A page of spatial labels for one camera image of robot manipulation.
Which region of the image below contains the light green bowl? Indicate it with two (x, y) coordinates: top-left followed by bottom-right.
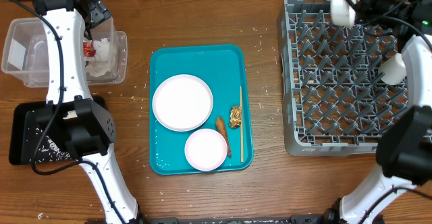
(330, 0), (356, 28)

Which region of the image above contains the red snack wrapper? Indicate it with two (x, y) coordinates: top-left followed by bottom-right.
(83, 40), (96, 57)

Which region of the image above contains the white tissue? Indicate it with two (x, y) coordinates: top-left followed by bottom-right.
(84, 38), (111, 78)

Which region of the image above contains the white paper cup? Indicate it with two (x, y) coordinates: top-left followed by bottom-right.
(378, 53), (406, 85)

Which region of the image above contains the large white plate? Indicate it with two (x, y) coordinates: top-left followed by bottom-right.
(152, 74), (213, 132)

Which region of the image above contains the orange carrot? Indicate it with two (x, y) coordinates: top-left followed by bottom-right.
(215, 117), (232, 158)

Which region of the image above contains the brown food scrap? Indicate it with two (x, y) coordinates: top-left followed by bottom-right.
(229, 105), (242, 129)

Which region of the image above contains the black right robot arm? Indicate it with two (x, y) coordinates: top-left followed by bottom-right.
(314, 0), (431, 223)

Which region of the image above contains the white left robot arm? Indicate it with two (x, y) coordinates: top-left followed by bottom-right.
(9, 0), (146, 223)

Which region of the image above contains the grey dishwasher rack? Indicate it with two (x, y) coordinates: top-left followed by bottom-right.
(278, 0), (431, 156)

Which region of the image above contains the clear plastic bin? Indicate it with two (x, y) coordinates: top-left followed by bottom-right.
(1, 18), (128, 88)

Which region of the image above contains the teal plastic tray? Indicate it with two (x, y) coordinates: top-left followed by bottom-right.
(148, 44), (254, 175)

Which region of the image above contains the spilled white rice pile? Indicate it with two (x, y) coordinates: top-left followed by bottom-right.
(22, 126), (72, 163)

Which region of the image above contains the black plastic tray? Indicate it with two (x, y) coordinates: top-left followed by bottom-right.
(8, 95), (108, 166)

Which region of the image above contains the wooden chopstick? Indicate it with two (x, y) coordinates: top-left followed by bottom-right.
(240, 86), (244, 163)

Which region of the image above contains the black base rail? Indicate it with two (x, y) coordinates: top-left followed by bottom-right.
(84, 215), (385, 224)

